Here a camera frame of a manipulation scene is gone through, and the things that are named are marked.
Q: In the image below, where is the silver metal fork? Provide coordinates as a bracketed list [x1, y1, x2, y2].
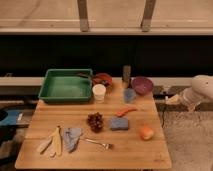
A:
[81, 138, 114, 149]

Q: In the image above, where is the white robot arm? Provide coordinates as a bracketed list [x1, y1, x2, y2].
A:
[165, 75, 213, 111]

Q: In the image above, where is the blue translucent plastic cup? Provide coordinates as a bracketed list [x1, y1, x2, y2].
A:
[123, 88, 136, 103]

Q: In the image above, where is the white plastic cup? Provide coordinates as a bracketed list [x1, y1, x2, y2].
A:
[92, 84, 106, 101]

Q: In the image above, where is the purple bowl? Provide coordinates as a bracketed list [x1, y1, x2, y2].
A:
[131, 76, 153, 95]

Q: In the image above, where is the red yellow apple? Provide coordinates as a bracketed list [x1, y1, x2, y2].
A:
[139, 125, 154, 140]

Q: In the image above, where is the orange carrot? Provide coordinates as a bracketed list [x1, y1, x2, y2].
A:
[115, 107, 137, 117]

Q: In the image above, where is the dark rectangular block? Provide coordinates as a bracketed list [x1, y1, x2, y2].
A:
[122, 65, 131, 82]

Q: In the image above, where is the blue sponge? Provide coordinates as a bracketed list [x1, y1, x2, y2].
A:
[110, 117, 129, 130]

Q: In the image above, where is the red bowl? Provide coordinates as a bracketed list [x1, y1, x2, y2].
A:
[92, 73, 112, 87]

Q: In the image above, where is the bunch of red grapes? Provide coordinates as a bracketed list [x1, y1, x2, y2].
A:
[87, 112, 103, 133]

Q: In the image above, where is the blue grey cloth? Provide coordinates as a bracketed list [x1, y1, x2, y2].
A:
[63, 127, 82, 153]

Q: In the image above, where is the green plastic tray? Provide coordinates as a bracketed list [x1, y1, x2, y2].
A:
[38, 69, 93, 103]

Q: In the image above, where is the blue object at left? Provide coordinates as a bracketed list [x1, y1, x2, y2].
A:
[0, 110, 22, 126]

